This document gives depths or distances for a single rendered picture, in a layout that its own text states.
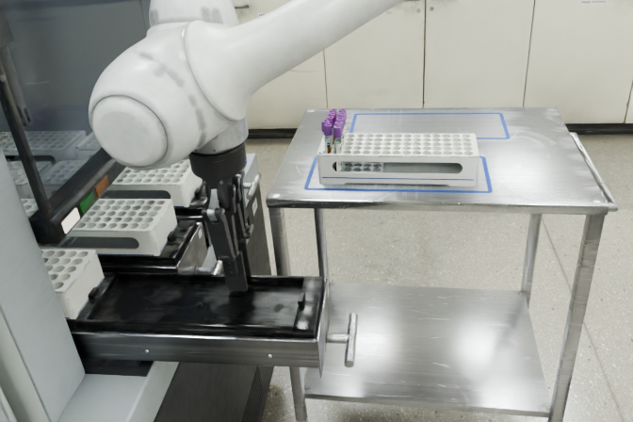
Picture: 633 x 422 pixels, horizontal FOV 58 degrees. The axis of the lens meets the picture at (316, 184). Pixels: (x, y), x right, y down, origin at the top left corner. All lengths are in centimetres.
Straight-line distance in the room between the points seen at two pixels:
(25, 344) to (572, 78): 284
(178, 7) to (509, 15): 249
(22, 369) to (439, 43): 258
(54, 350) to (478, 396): 94
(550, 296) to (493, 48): 138
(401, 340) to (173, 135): 112
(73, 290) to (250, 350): 27
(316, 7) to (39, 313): 51
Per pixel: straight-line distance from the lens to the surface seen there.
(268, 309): 85
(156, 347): 86
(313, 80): 311
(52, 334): 84
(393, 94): 310
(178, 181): 109
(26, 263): 78
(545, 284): 222
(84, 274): 92
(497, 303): 167
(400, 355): 150
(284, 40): 53
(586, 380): 193
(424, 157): 106
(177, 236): 102
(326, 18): 54
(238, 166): 76
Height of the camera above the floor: 136
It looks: 29 degrees down
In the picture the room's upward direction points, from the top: 5 degrees counter-clockwise
